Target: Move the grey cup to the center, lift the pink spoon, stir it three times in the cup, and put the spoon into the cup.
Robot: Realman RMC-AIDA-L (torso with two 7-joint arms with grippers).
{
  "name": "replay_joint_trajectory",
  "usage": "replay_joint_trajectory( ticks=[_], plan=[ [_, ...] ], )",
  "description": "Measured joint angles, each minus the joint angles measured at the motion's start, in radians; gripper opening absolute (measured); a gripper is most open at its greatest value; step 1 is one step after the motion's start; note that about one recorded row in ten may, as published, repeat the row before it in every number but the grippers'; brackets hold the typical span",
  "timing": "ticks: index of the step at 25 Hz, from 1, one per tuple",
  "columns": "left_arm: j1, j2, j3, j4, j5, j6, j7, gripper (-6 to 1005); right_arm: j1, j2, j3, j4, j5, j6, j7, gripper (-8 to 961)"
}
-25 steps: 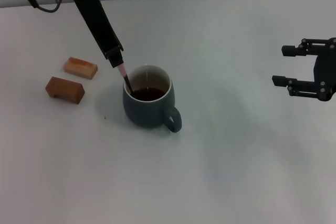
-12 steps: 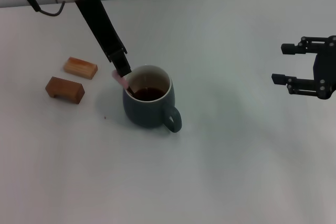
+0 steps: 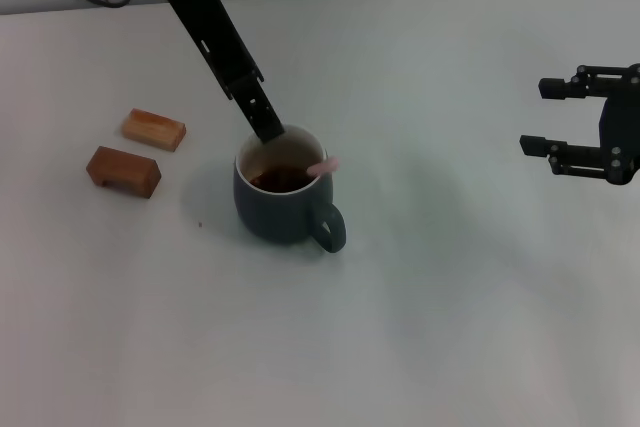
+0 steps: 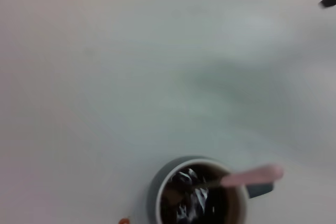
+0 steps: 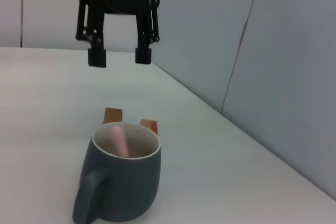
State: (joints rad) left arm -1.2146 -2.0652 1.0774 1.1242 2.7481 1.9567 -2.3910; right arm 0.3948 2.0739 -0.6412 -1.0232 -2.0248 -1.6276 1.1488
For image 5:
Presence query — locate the light wooden block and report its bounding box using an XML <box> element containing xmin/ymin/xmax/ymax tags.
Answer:
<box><xmin>140</xmin><ymin>119</ymin><xmax>159</xmax><ymax>134</ymax></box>

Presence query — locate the dark grey ceramic cup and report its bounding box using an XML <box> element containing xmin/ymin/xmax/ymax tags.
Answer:
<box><xmin>72</xmin><ymin>122</ymin><xmax>161</xmax><ymax>224</ymax></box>

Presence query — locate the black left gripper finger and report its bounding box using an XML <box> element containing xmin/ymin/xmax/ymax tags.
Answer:
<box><xmin>75</xmin><ymin>0</ymin><xmax>108</xmax><ymax>68</ymax></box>
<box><xmin>135</xmin><ymin>7</ymin><xmax>161</xmax><ymax>65</ymax></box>

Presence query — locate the dark brown wooden block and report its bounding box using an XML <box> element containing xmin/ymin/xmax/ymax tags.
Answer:
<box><xmin>103</xmin><ymin>107</ymin><xmax>123</xmax><ymax>124</ymax></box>

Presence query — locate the pink handled metal spoon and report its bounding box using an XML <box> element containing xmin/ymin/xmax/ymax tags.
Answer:
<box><xmin>111</xmin><ymin>125</ymin><xmax>130</xmax><ymax>158</ymax></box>

